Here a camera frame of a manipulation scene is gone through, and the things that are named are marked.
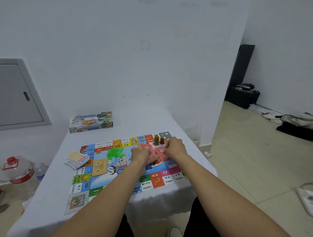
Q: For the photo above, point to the person's right hand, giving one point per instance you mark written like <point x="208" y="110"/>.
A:
<point x="176" y="148"/>

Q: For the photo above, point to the person's left hand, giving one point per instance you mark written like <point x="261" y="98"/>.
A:
<point x="140" y="156"/>

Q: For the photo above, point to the person's right fingers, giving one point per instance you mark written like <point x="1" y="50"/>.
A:
<point x="167" y="147"/>

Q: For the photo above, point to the person's left fingers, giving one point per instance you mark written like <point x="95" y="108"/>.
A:
<point x="153" y="159"/>

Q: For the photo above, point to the red paper play banknote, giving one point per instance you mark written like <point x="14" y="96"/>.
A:
<point x="161" y="154"/>
<point x="146" y="147"/>

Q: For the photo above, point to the person's left forearm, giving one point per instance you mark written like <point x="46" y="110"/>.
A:
<point x="110" y="197"/>

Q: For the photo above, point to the person's right forearm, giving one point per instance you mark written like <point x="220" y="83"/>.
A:
<point x="220" y="195"/>

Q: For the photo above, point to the dark red game pawn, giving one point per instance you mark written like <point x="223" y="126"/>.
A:
<point x="162" y="140"/>

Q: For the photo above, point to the olive game pawn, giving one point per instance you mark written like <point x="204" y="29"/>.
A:
<point x="156" y="140"/>

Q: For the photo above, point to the white tablecloth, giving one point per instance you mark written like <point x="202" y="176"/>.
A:
<point x="146" y="119"/>

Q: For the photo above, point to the pile of green plastic houses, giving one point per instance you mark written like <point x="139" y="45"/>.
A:
<point x="115" y="152"/>

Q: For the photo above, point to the small white box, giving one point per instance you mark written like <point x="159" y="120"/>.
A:
<point x="208" y="154"/>

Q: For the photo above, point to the colourful paper game board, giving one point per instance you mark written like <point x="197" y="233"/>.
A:
<point x="102" y="171"/>

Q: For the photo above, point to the yellow card deck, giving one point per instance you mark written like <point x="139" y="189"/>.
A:
<point x="99" y="166"/>

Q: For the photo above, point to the colourful cartoon game box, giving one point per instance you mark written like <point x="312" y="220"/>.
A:
<point x="91" y="122"/>

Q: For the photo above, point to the person's left trouser leg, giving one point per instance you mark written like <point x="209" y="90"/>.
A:
<point x="125" y="227"/>

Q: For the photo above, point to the person's trouser leg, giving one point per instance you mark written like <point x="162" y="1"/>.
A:
<point x="125" y="227"/>
<point x="203" y="219"/>

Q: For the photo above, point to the person's white shoe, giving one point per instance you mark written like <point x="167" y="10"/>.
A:
<point x="175" y="232"/>

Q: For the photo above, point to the person's right trouser leg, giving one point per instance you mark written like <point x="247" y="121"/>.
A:
<point x="203" y="219"/>

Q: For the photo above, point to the black storage box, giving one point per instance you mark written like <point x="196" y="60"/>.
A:
<point x="242" y="98"/>

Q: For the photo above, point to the black and white shoes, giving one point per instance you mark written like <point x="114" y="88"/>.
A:
<point x="247" y="87"/>

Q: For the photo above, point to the white papers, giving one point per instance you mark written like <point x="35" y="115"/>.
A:
<point x="270" y="115"/>

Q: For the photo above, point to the tall black board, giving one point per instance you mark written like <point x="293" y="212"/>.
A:
<point x="240" y="68"/>

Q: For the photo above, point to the clear plastic bottle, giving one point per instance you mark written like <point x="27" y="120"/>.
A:
<point x="40" y="171"/>

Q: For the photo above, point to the black cloth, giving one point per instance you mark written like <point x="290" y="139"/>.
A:
<point x="295" y="130"/>

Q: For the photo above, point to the grey and white clothes pile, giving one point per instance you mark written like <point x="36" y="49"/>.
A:
<point x="297" y="120"/>

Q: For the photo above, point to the clear jug with red cap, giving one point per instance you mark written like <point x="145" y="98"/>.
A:
<point x="19" y="172"/>

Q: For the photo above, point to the white power strip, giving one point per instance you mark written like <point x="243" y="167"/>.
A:
<point x="306" y="199"/>

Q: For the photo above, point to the grey wall access panel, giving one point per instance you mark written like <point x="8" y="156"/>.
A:
<point x="17" y="95"/>

